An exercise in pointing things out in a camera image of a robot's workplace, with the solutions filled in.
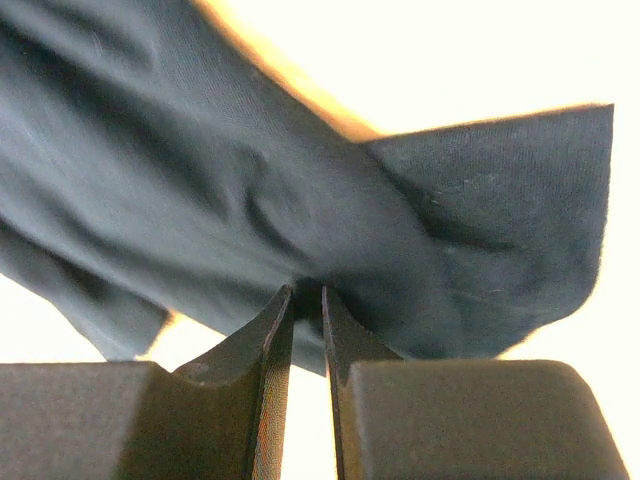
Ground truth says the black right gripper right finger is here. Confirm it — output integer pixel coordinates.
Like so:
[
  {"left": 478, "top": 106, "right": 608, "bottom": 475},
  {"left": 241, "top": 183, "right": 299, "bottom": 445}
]
[{"left": 322, "top": 288, "right": 628, "bottom": 479}]

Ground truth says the black t-shirt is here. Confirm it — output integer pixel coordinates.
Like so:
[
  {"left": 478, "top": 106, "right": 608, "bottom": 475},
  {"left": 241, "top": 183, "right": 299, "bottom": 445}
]
[{"left": 1, "top": 1, "right": 614, "bottom": 374}]

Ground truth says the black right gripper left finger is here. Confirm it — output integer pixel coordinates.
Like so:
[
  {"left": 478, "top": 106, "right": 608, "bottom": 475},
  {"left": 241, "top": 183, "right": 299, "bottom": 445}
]
[{"left": 1, "top": 287, "right": 293, "bottom": 479}]

